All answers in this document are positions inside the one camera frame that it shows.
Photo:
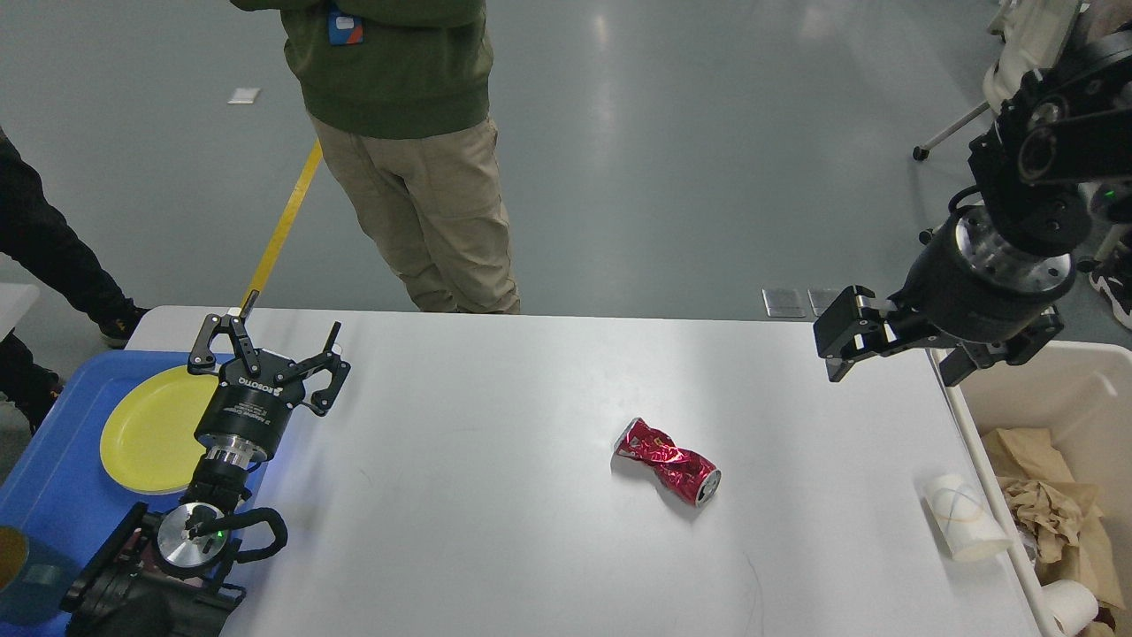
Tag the metal floor socket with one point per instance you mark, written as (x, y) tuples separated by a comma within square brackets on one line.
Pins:
[(820, 299), (784, 303)]

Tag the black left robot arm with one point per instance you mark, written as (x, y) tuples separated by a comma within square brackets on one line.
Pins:
[(164, 573)]

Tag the metal floor socket right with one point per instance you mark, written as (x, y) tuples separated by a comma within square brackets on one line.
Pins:
[(820, 299)]

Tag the white office chair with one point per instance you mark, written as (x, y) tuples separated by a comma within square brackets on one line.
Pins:
[(1034, 35)]

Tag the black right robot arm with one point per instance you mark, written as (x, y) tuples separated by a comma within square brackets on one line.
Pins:
[(1063, 128)]

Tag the white side table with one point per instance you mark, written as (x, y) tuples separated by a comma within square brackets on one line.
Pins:
[(16, 300)]

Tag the yellow plate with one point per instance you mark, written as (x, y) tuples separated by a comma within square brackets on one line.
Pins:
[(148, 444)]

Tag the crushed red soda can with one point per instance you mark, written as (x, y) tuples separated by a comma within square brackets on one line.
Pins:
[(685, 473)]

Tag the metal floor socket left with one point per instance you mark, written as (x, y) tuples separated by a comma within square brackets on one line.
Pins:
[(784, 303)]

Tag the beige plastic bin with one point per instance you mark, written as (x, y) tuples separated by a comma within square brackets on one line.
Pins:
[(1079, 392)]

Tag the blue plastic tray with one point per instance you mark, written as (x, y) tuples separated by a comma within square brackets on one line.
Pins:
[(59, 491)]

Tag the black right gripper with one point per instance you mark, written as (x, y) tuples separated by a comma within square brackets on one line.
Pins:
[(969, 283)]

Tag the person in black clothes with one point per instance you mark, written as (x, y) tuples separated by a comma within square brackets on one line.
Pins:
[(37, 236)]

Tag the person in green sweater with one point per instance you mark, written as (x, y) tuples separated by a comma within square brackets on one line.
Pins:
[(398, 93)]

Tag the brown paper bag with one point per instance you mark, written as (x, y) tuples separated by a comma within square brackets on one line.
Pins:
[(1028, 453)]

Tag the crushed white paper cup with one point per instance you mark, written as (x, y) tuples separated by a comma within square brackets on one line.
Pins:
[(966, 523)]

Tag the brown paper ball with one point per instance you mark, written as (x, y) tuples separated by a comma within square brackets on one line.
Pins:
[(1057, 515)]

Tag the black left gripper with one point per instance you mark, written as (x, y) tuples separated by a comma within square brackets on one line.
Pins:
[(246, 407)]

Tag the dark teal mug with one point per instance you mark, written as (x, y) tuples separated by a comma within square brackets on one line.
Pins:
[(34, 578)]

